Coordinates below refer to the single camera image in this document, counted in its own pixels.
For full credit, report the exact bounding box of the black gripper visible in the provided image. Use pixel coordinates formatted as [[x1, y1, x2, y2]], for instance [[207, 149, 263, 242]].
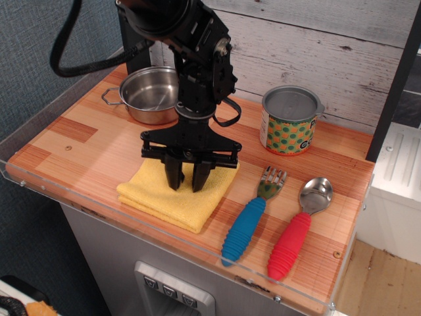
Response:
[[141, 103, 241, 192]]

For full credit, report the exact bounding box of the yellow cloth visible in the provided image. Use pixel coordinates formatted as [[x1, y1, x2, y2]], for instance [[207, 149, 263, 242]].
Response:
[[116, 159, 239, 234]]

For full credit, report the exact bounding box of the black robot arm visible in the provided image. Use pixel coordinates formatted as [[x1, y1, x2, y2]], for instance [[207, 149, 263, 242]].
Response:
[[117, 1, 241, 192]]

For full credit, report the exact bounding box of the small steel pot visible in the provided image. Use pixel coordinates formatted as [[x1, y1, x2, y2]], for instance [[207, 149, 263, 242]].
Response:
[[101, 66, 178, 125]]

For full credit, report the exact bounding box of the patterned can with grey lid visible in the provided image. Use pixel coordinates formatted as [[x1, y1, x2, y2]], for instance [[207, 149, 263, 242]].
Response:
[[260, 86, 325, 156]]

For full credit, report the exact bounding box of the grey toy fridge cabinet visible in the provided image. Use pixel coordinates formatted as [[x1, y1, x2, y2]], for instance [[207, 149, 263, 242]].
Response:
[[62, 204, 335, 315]]

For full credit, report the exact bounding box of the silver dispenser button panel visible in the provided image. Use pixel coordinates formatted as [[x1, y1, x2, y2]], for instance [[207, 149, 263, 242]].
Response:
[[134, 261, 216, 315]]

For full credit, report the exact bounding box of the clear acrylic table guard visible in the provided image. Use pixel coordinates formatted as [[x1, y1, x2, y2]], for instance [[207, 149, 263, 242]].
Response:
[[9, 44, 384, 315]]

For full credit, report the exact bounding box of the white toy sink unit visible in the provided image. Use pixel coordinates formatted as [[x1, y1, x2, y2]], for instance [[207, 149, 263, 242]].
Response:
[[357, 123, 420, 263]]

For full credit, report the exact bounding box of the blue handled fork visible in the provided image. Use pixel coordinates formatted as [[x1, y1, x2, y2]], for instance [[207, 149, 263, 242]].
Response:
[[221, 166, 287, 267]]

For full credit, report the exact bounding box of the red handled spoon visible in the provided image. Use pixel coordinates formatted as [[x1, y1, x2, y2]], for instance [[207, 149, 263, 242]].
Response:
[[267, 177, 333, 281]]

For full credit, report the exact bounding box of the black vertical post left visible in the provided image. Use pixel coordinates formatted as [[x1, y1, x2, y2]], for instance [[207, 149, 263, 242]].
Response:
[[118, 13, 152, 75]]

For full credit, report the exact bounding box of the black vertical post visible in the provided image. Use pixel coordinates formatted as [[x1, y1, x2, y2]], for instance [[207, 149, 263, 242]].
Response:
[[366, 1, 420, 163], [118, 13, 152, 75]]

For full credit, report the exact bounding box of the black braided cable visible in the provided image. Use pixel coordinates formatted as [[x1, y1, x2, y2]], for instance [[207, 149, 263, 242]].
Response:
[[49, 0, 155, 78]]

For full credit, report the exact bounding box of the black vertical post right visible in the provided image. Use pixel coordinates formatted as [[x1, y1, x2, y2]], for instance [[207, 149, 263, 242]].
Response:
[[366, 1, 420, 163]]

